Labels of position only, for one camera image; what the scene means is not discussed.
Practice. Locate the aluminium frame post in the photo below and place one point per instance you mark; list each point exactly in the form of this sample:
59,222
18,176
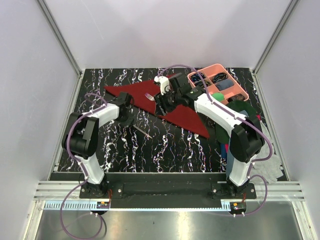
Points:
59,36
276,34

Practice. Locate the silver fork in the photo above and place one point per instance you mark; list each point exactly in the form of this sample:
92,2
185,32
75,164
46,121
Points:
150,97
143,132

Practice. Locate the left aluminium frame post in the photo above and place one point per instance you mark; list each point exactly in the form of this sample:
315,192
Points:
59,36

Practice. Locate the pink compartment tray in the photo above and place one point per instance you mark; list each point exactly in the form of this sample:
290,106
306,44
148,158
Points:
210,75

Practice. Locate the red cloth napkin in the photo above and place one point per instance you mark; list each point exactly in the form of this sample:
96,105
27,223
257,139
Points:
183,117

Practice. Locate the grey cloth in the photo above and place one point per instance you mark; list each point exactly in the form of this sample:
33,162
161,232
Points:
269,169

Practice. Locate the green rolled cloth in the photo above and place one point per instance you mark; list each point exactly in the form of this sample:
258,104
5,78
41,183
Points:
218,96

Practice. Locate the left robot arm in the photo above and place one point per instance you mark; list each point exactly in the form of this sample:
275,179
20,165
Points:
80,138

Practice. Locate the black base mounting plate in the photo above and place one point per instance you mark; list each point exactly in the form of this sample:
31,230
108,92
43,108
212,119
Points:
167,191

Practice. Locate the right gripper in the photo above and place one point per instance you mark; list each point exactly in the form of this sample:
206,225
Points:
160,104

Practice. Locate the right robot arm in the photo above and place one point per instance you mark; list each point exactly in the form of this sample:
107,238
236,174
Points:
245,133

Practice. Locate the blue rolled cloth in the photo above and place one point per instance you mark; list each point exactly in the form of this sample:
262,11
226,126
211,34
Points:
224,84

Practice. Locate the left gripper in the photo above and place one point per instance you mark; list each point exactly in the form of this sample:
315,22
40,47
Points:
130,121

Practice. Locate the dark green cloth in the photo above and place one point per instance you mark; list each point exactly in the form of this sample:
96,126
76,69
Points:
238,106

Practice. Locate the right aluminium frame post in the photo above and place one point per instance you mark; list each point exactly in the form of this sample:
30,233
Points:
276,34

